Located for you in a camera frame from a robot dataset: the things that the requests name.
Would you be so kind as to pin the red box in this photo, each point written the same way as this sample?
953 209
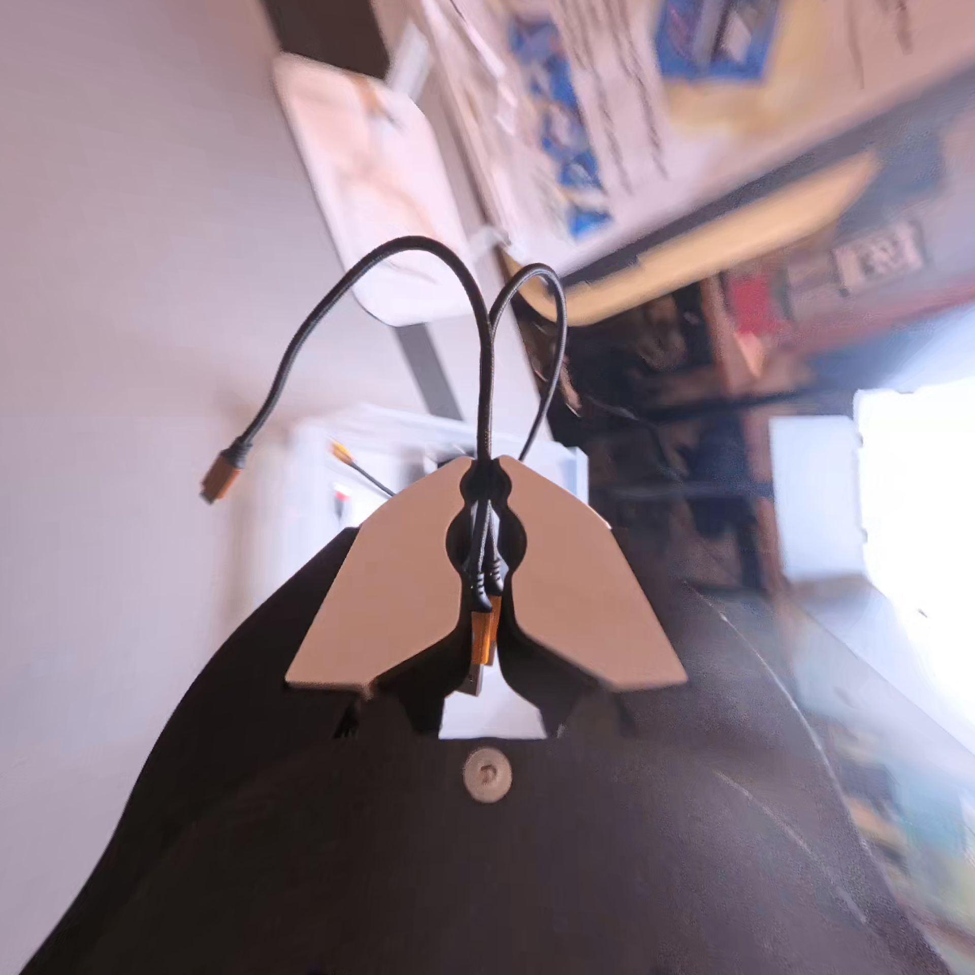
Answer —
750 305

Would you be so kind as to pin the white plastic box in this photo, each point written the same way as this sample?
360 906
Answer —
411 442

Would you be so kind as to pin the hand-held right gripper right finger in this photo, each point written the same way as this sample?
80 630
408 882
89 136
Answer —
594 602

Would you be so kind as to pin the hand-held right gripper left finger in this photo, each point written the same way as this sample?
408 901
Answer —
381 586

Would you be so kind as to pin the black and white marker poster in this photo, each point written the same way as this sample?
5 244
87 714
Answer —
876 257

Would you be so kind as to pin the curved wooden board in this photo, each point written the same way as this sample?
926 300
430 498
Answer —
723 259

